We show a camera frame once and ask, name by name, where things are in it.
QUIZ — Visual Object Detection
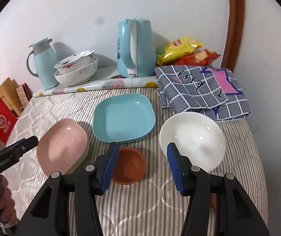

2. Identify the pink square plate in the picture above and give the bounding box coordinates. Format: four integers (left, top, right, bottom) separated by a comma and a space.
36, 118, 89, 176

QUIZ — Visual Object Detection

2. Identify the small brown bowl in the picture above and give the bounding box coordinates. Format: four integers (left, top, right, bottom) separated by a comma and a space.
112, 147, 146, 185

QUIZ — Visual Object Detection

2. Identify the large white bowl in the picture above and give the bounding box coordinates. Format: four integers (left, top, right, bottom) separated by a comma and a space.
159, 112, 226, 172

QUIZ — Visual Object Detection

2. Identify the light blue square plate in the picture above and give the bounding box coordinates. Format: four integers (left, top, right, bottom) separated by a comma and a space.
92, 93, 156, 143

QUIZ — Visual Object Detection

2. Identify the pale green square plate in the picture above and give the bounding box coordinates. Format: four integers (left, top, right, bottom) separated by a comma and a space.
65, 140, 90, 175

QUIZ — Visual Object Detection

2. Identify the person's left hand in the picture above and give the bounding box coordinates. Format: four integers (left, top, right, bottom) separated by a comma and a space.
0, 175, 17, 225

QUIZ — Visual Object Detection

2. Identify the red paper bag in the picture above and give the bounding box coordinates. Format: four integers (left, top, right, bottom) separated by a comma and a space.
0, 99, 18, 144

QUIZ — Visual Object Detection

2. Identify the patterned brown gift box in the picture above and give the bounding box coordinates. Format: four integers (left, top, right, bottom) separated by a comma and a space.
16, 83, 33, 108

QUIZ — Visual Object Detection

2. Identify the brown cardboard box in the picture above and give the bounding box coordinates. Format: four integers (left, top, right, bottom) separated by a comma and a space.
0, 77, 23, 117

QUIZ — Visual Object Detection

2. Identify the light blue thermos jug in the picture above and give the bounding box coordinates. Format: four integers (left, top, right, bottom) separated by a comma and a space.
26, 38, 59, 89

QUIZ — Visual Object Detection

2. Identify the white bowl with grey scrolls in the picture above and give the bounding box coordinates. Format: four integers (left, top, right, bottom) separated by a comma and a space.
54, 56, 99, 86

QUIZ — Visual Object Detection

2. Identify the patterned bowl with red bats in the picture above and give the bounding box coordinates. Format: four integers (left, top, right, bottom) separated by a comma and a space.
54, 50, 95, 75

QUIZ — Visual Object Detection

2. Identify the floral plastic table mat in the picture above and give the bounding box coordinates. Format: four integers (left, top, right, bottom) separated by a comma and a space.
33, 66, 158, 98

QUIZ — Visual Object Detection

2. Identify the grey checked folded cloth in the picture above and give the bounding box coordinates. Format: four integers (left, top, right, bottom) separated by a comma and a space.
155, 65, 252, 122

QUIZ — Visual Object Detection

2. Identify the light blue electric kettle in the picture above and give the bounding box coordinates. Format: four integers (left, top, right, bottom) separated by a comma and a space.
116, 19, 156, 78

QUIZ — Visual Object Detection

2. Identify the red chips bag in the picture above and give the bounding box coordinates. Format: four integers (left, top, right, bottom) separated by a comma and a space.
172, 49, 220, 66

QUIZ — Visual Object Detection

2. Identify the yellow chips bag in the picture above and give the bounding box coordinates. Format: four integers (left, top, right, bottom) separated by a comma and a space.
156, 37, 204, 66

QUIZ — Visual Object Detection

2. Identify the brown wooden door frame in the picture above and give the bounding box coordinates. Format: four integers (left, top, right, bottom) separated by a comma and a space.
221, 0, 245, 71

